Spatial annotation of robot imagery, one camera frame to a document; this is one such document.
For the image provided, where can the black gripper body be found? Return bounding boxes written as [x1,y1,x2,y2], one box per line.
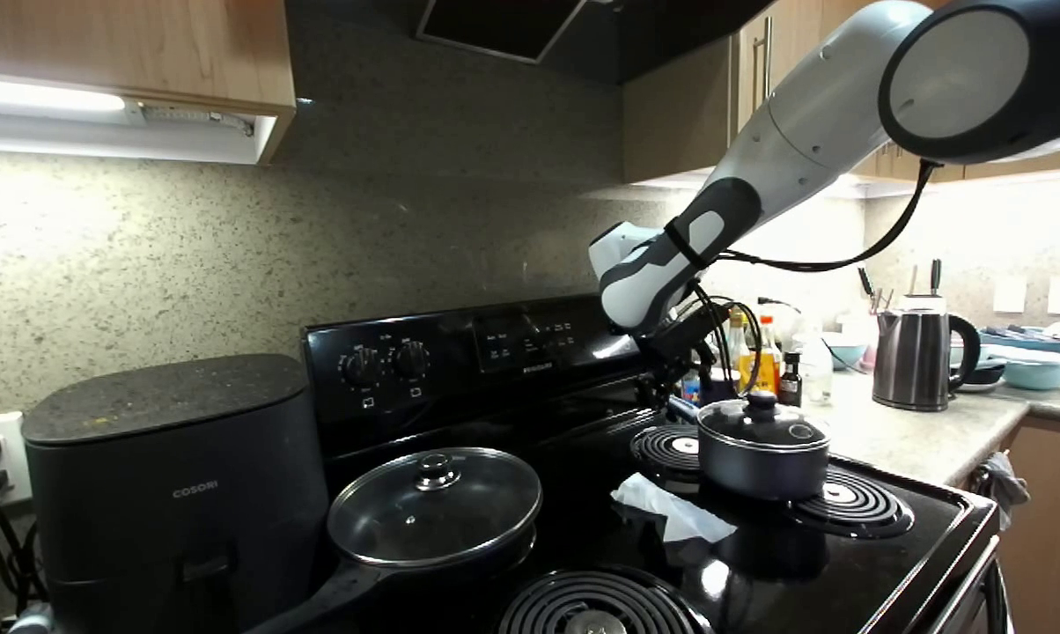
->
[652,284,759,380]

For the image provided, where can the glass pot lid black knob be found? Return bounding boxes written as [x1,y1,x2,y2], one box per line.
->
[702,387,833,451]

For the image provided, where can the black cooking pot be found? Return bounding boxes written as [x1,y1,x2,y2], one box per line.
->
[698,394,833,504]

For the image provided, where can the black electric stove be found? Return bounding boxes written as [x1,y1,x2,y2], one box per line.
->
[300,287,1014,634]

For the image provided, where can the small dark bottle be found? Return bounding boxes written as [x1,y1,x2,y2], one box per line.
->
[776,348,810,408]

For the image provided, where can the clear bottle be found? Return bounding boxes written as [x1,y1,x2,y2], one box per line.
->
[800,328,841,408]

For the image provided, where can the white paper napkin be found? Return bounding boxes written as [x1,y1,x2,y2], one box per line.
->
[605,468,742,550]

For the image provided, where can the stainless electric kettle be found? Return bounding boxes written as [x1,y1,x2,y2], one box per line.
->
[870,294,985,416]

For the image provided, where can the wooden upper cabinet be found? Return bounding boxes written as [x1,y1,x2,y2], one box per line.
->
[0,0,300,116]
[618,0,1060,187]

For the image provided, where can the wooden cabinet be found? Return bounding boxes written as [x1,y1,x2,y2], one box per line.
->
[0,0,300,116]
[618,0,1060,187]
[994,408,1060,634]

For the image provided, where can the grey dish cloth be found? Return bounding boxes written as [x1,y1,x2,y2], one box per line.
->
[972,447,1037,510]

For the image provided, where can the teal bowl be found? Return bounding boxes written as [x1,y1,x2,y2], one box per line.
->
[1001,348,1060,394]

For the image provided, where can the glass frying pan lid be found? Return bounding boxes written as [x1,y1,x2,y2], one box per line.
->
[324,444,548,572]

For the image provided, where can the wooden lower cabinet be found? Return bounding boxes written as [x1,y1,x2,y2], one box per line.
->
[994,408,1060,634]

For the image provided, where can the black frying pan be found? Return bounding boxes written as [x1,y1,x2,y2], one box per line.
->
[242,444,548,634]

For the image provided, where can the black range hood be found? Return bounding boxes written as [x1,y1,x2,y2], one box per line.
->
[413,0,778,87]

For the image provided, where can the black air fryer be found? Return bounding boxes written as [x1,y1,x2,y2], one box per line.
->
[17,353,336,634]

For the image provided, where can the under-cabinet light strip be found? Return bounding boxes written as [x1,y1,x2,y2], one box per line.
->
[0,65,283,168]

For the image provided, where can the white power outlet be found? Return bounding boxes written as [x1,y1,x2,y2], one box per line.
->
[0,408,36,510]

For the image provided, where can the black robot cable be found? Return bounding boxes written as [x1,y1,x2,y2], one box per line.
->
[714,153,936,279]

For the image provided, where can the metal cabinet door handle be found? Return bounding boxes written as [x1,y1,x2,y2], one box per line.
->
[747,12,778,119]

